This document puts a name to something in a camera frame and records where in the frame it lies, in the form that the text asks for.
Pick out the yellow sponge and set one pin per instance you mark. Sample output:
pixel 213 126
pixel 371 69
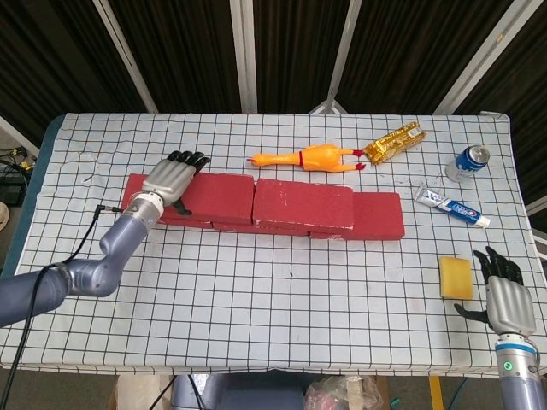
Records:
pixel 456 279

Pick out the white black checkered tablecloth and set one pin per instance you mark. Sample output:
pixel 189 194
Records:
pixel 273 320

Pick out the red brick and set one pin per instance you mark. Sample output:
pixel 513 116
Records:
pixel 303 200
pixel 380 215
pixel 133 188
pixel 256 228
pixel 222 196

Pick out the dark brown curtain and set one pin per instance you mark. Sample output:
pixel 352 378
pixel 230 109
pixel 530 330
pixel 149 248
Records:
pixel 192 47

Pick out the yellow table leg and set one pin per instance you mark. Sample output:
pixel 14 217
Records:
pixel 436 395

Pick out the gold foil snack packet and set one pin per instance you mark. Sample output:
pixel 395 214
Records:
pixel 393 143

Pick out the yellow rubber chicken toy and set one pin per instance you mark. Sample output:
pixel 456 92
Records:
pixel 320 156

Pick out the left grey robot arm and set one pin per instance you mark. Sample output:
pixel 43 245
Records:
pixel 89 277

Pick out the clear plastic bag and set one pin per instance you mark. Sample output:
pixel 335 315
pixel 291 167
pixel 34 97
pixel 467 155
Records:
pixel 342 395

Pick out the white metal frame post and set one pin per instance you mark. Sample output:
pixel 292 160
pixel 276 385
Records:
pixel 128 55
pixel 19 134
pixel 342 55
pixel 474 60
pixel 244 51

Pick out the blue soda can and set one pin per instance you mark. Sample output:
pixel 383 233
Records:
pixel 466 164

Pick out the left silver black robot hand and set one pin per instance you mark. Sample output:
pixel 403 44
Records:
pixel 168 179

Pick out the white blue toothpaste tube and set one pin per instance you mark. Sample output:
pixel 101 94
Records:
pixel 448 207

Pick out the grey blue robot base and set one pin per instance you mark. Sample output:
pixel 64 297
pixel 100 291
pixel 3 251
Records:
pixel 239 393

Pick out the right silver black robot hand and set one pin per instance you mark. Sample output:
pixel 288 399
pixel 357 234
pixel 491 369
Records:
pixel 510 307

